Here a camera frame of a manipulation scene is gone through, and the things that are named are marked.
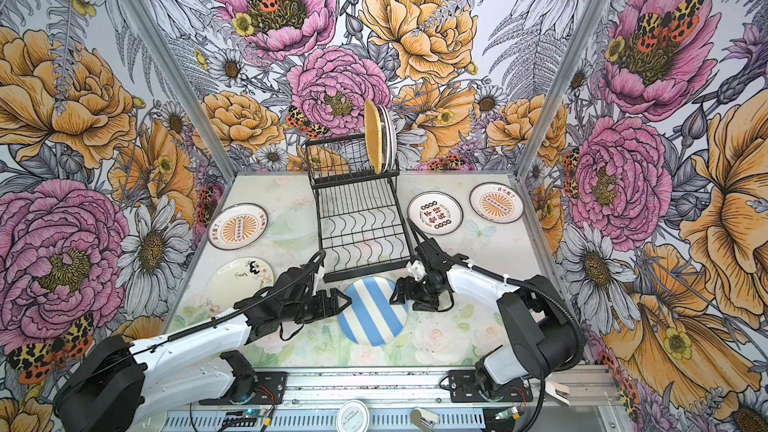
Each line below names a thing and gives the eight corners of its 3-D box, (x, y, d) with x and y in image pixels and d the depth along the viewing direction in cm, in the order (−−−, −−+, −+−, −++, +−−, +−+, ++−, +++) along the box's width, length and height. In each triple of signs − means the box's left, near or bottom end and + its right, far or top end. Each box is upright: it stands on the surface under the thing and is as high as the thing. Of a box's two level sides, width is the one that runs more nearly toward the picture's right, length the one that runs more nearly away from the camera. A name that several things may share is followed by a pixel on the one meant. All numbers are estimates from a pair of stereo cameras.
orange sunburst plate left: (202, 249, 102) (199, 245, 100) (222, 206, 114) (219, 202, 112) (259, 249, 102) (257, 246, 100) (273, 206, 114) (271, 202, 112)
